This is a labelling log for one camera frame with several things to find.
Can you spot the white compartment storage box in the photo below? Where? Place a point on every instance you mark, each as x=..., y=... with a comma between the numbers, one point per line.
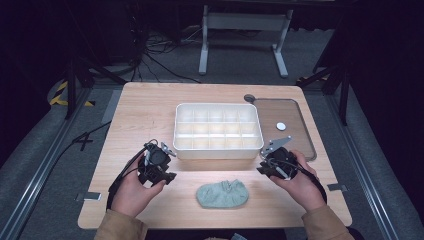
x=218, y=151

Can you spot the person's right hand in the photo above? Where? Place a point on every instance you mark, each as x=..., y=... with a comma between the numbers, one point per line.
x=305, y=190

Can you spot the transparent box lid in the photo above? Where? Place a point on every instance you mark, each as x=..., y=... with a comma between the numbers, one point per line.
x=290, y=110

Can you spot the aluminium floor rail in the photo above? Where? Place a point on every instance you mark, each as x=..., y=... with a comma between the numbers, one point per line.
x=40, y=173
x=363, y=160

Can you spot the black tripod stand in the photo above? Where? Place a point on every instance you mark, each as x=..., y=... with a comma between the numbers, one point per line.
x=343, y=93
x=70, y=90

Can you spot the small white round disc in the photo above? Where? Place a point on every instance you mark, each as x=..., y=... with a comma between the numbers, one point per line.
x=281, y=126

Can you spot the grey round table grommet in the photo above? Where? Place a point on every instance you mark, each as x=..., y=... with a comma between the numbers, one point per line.
x=249, y=98

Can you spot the black floor tape mark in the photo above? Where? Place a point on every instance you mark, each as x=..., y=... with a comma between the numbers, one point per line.
x=83, y=140

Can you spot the white metal table frame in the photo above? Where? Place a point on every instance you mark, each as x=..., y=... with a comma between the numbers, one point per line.
x=245, y=20

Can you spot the person's left hand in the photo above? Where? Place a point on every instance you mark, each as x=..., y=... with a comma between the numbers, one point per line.
x=131, y=195

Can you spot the light green sock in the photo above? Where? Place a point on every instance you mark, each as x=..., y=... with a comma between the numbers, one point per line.
x=221, y=196

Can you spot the grey flat floor plate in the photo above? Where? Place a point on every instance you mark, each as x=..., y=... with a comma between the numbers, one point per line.
x=111, y=106

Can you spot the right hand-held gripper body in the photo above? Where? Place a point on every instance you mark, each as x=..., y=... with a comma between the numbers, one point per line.
x=280, y=161

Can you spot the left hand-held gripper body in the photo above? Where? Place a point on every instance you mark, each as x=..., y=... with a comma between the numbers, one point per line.
x=156, y=166

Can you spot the grey tape piece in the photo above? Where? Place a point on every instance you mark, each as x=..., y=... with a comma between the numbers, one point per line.
x=337, y=187
x=88, y=196

